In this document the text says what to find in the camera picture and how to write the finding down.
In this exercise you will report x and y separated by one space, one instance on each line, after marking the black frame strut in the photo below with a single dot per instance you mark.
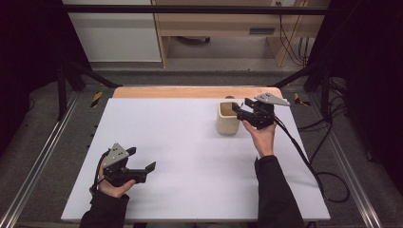
324 95
61 95

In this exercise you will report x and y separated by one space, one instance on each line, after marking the grey chair base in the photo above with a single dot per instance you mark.
193 39

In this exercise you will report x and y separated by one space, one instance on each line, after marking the light wooden desk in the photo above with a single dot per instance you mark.
206 23

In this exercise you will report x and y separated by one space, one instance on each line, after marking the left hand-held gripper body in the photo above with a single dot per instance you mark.
117 171

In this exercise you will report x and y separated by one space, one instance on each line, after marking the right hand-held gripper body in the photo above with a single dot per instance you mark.
261 115

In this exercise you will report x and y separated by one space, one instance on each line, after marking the black curtain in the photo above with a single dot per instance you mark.
370 63
28 63

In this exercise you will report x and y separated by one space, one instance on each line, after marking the person's right hand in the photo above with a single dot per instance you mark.
264 141

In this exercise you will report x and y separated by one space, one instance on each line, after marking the cream square ceramic cup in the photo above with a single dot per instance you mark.
226 125

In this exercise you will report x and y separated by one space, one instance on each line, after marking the white cabinet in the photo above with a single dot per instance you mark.
114 38

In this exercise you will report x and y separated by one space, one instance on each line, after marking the person's left hand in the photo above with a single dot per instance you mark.
112 189

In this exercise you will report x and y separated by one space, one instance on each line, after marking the black crossbar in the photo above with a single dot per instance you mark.
190 9

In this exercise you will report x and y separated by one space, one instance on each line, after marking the wooden table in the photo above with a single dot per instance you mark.
174 92

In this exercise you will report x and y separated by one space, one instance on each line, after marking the aluminium floor rail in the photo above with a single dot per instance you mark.
38 158
351 177

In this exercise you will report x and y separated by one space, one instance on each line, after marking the white foam board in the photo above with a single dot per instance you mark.
190 158

